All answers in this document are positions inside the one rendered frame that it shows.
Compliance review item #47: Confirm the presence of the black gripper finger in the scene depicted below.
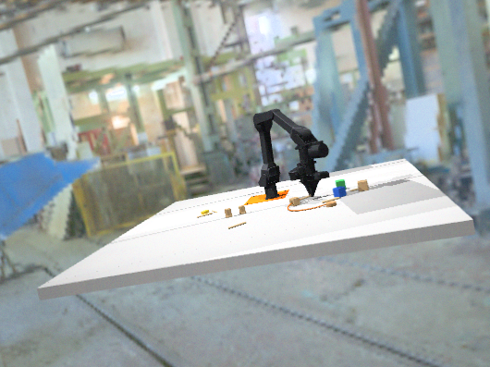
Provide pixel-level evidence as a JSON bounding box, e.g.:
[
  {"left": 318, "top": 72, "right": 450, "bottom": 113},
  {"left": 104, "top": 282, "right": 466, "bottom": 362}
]
[
  {"left": 306, "top": 179, "right": 321, "bottom": 197},
  {"left": 299, "top": 180, "right": 311, "bottom": 195}
]

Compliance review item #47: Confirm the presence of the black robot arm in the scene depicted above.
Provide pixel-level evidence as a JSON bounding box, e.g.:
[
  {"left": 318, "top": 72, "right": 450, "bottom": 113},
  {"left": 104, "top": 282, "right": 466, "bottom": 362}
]
[{"left": 253, "top": 109, "right": 328, "bottom": 200}]

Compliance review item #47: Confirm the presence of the blue cube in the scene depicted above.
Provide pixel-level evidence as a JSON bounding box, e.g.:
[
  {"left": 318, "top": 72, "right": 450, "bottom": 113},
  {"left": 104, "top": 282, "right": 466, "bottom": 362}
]
[{"left": 332, "top": 187, "right": 347, "bottom": 198}]

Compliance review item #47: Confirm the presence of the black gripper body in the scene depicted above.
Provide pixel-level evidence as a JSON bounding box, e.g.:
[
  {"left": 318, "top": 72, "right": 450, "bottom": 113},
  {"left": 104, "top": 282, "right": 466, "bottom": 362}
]
[{"left": 290, "top": 159, "right": 329, "bottom": 181}]

